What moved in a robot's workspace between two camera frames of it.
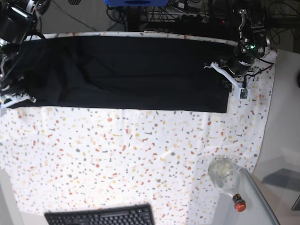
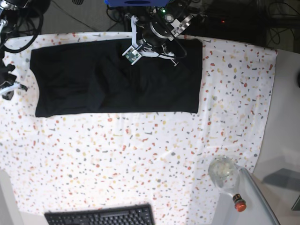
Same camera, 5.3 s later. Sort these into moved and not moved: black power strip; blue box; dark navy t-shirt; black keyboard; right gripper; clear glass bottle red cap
Moved: right gripper; dark navy t-shirt
Not moved: blue box; black power strip; black keyboard; clear glass bottle red cap
